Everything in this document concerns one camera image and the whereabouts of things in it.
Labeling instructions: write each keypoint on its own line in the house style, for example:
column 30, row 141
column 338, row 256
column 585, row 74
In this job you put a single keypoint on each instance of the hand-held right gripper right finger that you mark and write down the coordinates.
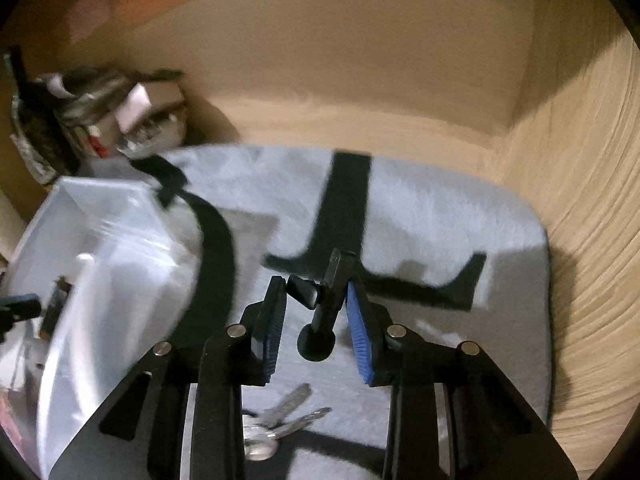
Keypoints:
column 357, row 340

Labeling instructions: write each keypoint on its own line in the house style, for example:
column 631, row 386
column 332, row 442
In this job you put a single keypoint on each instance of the small white box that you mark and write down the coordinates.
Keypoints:
column 134, row 107

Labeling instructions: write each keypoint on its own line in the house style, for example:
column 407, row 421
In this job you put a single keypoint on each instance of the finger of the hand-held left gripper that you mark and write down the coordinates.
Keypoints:
column 20, row 306

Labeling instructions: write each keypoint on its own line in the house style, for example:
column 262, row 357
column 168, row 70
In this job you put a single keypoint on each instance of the dark wine bottle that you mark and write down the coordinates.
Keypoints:
column 35, row 125

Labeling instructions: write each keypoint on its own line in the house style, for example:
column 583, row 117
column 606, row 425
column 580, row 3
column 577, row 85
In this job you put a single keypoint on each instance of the grey printed mat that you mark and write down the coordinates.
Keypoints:
column 425, row 200

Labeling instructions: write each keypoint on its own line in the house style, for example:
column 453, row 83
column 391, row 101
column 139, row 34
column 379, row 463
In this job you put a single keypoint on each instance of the clear plastic storage container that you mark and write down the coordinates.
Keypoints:
column 100, row 195

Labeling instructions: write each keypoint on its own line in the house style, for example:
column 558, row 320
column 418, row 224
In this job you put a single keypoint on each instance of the pink sticky note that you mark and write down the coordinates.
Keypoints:
column 92, row 15

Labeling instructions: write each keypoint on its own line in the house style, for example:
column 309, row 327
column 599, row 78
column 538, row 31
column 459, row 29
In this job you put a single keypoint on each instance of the black clip mount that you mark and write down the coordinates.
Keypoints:
column 325, row 305

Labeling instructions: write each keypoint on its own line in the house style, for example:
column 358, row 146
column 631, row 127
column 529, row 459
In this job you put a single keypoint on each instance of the bunch of metal keys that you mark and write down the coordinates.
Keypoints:
column 285, row 405

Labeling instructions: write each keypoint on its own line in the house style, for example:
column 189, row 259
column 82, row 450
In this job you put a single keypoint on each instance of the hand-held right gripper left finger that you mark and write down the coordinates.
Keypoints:
column 272, row 335

